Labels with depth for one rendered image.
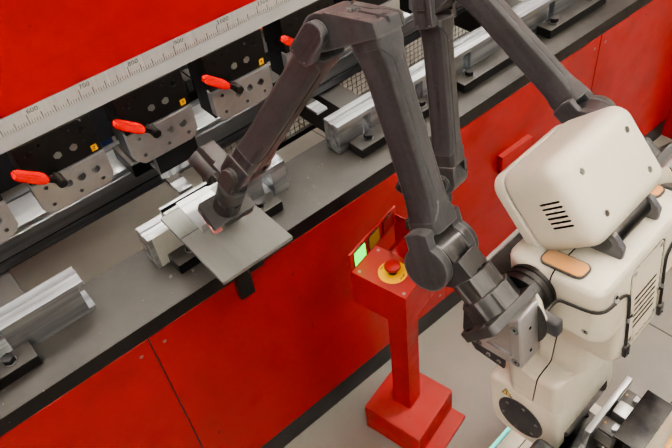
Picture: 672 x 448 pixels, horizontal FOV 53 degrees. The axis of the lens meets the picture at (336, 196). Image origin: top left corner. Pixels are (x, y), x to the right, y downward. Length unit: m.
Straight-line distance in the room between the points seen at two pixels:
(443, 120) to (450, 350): 1.19
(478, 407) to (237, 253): 1.17
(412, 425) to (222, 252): 0.96
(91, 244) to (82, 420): 1.55
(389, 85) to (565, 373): 0.67
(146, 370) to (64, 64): 0.73
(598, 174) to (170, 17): 0.81
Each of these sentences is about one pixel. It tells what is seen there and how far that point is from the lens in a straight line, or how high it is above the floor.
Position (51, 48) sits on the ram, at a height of 1.48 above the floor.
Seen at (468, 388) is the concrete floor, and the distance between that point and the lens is 2.37.
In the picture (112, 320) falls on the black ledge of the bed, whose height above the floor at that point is 0.88.
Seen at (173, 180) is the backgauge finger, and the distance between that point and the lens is 1.65.
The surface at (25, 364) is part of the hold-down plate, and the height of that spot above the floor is 0.90.
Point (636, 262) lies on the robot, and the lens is 1.11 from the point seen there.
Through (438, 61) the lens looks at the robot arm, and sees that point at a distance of 1.39.
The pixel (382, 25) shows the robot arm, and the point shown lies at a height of 1.57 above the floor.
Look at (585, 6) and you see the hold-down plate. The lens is 2.42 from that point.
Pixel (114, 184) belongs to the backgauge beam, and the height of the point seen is 0.96.
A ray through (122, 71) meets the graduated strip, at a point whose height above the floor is 1.39.
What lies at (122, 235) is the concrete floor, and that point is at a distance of 3.09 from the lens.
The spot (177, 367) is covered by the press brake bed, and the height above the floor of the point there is 0.68.
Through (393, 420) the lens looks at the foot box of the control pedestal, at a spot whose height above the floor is 0.12.
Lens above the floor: 2.03
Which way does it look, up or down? 43 degrees down
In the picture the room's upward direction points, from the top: 8 degrees counter-clockwise
